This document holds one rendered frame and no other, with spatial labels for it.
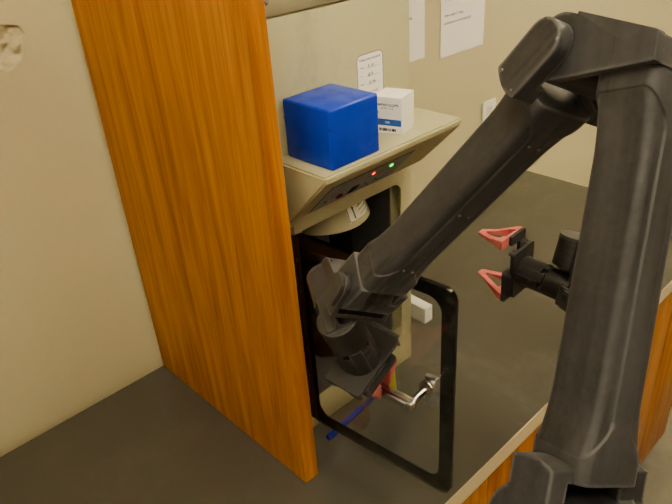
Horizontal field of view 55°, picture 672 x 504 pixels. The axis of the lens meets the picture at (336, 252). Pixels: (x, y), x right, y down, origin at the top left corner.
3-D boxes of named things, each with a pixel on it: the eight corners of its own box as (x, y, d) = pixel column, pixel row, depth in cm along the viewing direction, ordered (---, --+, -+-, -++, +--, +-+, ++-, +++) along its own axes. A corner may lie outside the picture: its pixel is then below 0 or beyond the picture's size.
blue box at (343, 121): (287, 156, 100) (281, 98, 95) (334, 137, 105) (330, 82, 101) (332, 172, 93) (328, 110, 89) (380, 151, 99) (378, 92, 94)
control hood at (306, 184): (278, 219, 104) (271, 160, 99) (411, 157, 122) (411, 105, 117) (328, 241, 96) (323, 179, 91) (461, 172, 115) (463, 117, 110)
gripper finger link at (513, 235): (490, 214, 128) (532, 229, 122) (490, 244, 132) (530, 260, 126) (469, 229, 125) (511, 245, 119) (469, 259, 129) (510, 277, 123)
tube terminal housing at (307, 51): (229, 377, 143) (159, 8, 105) (335, 312, 162) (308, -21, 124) (305, 434, 127) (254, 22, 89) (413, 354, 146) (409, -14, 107)
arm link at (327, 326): (318, 339, 82) (360, 321, 82) (307, 299, 87) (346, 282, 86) (337, 366, 87) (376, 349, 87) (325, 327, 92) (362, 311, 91)
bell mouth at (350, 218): (259, 217, 126) (255, 191, 123) (325, 187, 136) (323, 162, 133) (321, 245, 114) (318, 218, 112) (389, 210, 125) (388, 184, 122)
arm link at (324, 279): (343, 285, 78) (403, 293, 82) (322, 222, 86) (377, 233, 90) (305, 348, 85) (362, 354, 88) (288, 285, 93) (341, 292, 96)
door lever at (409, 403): (383, 373, 104) (383, 360, 102) (434, 397, 98) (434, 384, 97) (362, 391, 100) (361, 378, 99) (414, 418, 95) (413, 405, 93)
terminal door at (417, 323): (314, 414, 124) (293, 229, 104) (452, 494, 106) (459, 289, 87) (311, 417, 124) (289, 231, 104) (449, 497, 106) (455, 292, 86)
